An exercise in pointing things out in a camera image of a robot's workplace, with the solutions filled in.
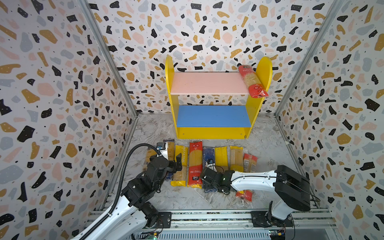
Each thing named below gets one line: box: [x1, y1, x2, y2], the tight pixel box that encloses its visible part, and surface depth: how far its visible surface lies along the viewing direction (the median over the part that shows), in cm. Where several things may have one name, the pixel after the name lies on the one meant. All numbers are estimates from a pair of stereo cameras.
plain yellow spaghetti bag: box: [214, 146, 229, 172], surface depth 96 cm
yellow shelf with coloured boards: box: [165, 55, 273, 140], surface depth 102 cm
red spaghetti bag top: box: [238, 64, 269, 99], surface depth 78 cm
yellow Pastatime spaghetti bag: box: [170, 145, 189, 187], surface depth 88 cm
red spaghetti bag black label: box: [187, 140, 203, 189], surface depth 91 cm
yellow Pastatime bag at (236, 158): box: [230, 145, 244, 172], surface depth 97 cm
